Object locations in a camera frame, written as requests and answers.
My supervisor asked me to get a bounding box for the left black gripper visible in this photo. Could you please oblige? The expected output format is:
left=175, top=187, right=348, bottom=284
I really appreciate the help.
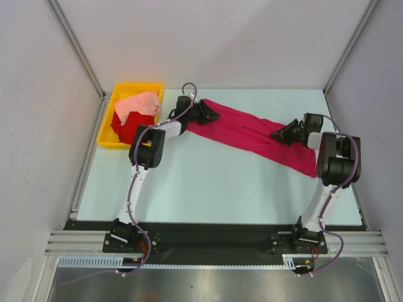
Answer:
left=184, top=99, right=220, bottom=125

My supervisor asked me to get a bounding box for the magenta t shirt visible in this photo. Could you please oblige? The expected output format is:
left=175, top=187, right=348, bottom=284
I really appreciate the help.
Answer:
left=188, top=99, right=317, bottom=178

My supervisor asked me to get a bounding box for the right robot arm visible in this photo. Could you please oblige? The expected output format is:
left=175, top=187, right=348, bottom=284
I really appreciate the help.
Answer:
left=270, top=113, right=361, bottom=254

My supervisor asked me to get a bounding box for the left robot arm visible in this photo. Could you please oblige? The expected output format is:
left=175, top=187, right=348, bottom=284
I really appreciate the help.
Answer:
left=110, top=95, right=220, bottom=252

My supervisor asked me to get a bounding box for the light pink t shirt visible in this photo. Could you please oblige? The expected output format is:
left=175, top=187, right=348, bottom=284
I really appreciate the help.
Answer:
left=114, top=91, right=161, bottom=126

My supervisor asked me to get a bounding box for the red t shirt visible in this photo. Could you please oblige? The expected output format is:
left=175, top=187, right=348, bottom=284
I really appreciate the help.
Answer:
left=111, top=111, right=155, bottom=145

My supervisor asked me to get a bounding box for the yellow plastic bin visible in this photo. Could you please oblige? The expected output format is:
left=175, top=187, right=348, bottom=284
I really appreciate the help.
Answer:
left=96, top=82, right=164, bottom=149

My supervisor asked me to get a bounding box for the left aluminium frame post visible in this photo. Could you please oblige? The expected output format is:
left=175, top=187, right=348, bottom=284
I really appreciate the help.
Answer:
left=45, top=0, right=113, bottom=101

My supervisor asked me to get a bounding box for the aluminium frame post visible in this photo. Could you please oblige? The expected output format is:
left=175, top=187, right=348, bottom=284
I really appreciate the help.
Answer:
left=323, top=0, right=382, bottom=96
left=45, top=0, right=113, bottom=101

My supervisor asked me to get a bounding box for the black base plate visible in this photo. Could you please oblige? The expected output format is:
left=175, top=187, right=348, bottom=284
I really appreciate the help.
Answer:
left=64, top=220, right=365, bottom=260

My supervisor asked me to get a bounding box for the right aluminium frame post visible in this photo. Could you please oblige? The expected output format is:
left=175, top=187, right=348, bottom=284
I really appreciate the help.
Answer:
left=323, top=0, right=382, bottom=96

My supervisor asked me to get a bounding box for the white slotted cable duct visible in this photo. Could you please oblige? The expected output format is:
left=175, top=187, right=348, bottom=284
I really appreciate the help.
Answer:
left=57, top=254, right=315, bottom=271

